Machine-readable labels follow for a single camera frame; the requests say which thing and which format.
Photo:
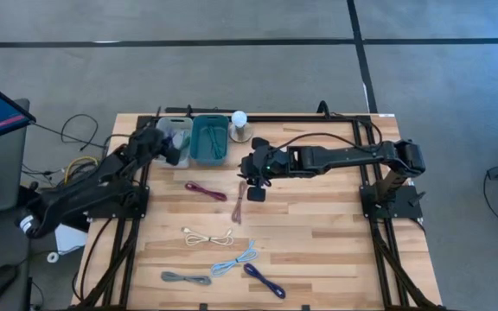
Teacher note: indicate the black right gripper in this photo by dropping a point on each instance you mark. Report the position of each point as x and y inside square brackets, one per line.
[266, 162]

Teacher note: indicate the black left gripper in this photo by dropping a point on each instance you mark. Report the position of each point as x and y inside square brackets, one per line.
[154, 141]

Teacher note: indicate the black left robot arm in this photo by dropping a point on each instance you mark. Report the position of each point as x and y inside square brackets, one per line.
[93, 185]

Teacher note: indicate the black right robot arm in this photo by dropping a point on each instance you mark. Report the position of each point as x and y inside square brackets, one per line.
[340, 156]

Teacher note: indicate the teal plastic bin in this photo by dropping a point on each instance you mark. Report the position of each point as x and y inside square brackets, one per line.
[199, 151]

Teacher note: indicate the white plastic bin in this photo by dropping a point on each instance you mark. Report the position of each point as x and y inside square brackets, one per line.
[180, 123]

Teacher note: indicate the white paper sheet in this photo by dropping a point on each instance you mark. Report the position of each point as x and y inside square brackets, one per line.
[67, 242]

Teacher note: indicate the white tape roll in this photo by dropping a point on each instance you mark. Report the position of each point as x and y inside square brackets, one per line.
[49, 258]

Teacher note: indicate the dark office desk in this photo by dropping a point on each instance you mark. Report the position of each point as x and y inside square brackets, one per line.
[2, 194]

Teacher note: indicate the black aluminium table frame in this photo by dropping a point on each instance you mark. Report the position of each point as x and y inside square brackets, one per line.
[301, 118]

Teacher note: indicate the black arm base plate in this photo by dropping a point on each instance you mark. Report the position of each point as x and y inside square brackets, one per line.
[404, 207]
[110, 212]

